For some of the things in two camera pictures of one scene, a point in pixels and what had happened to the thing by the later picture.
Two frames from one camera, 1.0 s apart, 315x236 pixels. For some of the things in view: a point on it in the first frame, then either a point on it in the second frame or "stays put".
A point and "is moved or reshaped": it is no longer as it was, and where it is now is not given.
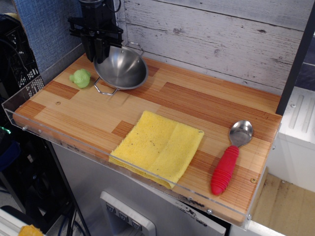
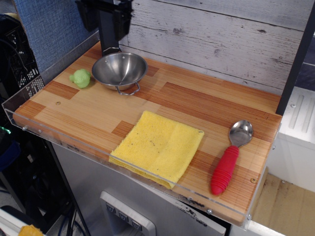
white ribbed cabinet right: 292,159 stays put
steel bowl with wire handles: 125,68 is moved or reshaped
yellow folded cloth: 158,149 stays put
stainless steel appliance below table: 112,200 stays put
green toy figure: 81,77 stays put
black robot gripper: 98,21 to 125,6
